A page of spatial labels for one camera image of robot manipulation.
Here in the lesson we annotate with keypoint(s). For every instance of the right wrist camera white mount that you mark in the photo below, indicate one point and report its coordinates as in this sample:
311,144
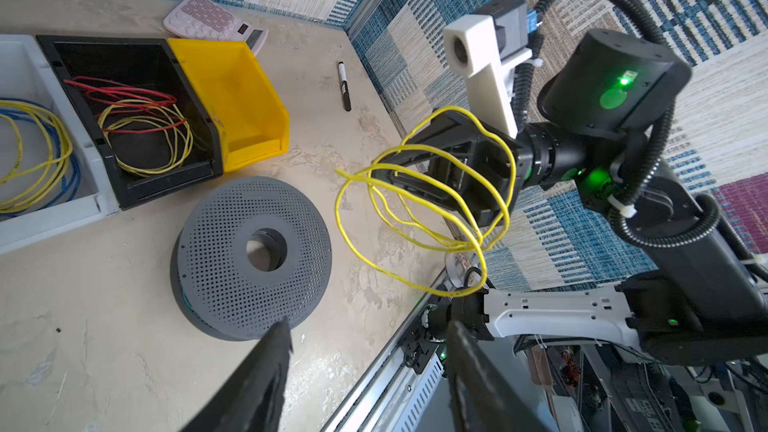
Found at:
485,47

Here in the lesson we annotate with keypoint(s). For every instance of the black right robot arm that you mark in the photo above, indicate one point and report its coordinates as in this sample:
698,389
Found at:
607,117

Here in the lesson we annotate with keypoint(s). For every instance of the yellow plastic bin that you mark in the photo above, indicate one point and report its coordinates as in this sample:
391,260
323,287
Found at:
251,119

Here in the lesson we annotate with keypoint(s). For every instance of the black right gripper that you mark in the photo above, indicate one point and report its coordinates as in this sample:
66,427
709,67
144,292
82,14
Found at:
454,133

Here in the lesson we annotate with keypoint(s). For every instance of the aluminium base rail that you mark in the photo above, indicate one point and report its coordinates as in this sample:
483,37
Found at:
395,391

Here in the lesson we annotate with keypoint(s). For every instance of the white plastic bin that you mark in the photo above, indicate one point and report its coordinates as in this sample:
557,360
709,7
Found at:
53,179

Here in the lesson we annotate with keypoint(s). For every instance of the grey perforated cable spool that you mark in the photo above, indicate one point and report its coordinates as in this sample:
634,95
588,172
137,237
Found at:
253,252

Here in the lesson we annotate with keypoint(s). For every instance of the black plastic bin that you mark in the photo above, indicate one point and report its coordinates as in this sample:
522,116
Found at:
140,111

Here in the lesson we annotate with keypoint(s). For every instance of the black white marker pen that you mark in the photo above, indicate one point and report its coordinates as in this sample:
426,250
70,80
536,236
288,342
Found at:
344,86

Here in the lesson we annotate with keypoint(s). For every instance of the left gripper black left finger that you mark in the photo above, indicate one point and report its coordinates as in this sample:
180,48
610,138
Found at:
253,397

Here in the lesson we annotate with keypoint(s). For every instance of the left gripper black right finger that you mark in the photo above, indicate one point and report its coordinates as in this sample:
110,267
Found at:
480,398

